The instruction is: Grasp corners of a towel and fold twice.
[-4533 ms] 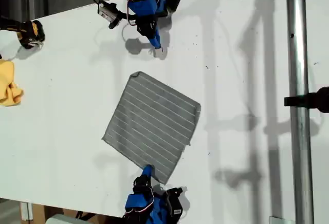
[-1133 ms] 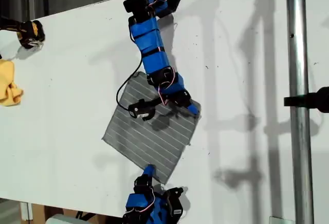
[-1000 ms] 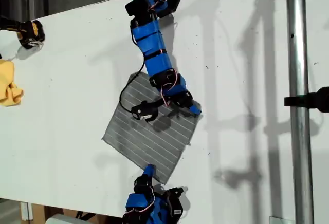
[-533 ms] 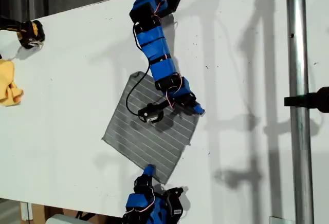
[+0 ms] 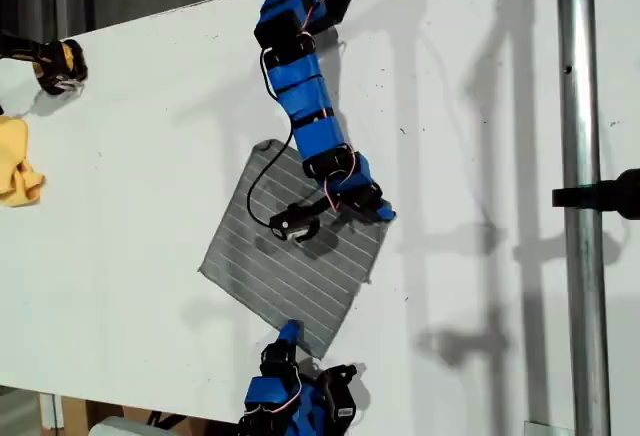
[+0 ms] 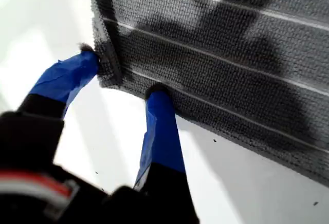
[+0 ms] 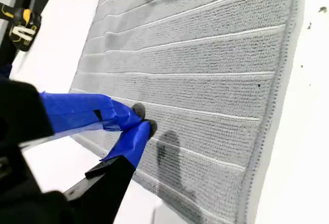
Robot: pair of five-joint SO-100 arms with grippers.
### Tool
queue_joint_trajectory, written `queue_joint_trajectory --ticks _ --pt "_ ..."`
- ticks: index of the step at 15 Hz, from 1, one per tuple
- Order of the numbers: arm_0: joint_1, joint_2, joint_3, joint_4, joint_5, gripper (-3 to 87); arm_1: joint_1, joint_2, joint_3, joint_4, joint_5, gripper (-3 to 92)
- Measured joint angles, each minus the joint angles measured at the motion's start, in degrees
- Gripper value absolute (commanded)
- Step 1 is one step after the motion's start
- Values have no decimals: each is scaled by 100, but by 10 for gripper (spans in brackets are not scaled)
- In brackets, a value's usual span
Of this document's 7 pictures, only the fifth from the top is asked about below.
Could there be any grey striped towel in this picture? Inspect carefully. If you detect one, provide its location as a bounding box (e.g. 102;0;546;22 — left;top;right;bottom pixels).
197;138;391;361

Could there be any white plastic container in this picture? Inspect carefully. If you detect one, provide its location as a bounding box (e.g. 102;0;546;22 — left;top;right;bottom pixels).
88;414;154;436

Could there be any brown cardboard box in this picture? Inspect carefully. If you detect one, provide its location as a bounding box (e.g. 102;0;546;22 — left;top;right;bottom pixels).
59;394;246;436

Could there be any yellow cloth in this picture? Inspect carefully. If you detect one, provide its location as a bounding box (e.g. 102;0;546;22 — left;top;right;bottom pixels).
0;114;47;208

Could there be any black yellow clamp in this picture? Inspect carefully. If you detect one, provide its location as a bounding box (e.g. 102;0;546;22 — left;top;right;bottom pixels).
0;30;90;98

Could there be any short black camera stalk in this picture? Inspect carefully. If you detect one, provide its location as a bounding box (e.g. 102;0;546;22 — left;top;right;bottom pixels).
319;363;359;383
307;194;346;217

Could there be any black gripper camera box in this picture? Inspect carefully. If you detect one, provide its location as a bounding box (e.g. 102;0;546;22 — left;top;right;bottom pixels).
268;204;321;243
324;378;359;421

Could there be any thin black camera cable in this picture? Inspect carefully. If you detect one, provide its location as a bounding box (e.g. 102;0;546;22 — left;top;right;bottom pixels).
245;120;296;230

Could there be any steel post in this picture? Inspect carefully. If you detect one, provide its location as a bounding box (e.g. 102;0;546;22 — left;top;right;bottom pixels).
554;0;614;436

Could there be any black post clamp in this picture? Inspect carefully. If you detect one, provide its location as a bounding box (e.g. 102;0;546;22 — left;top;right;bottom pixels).
551;168;640;221

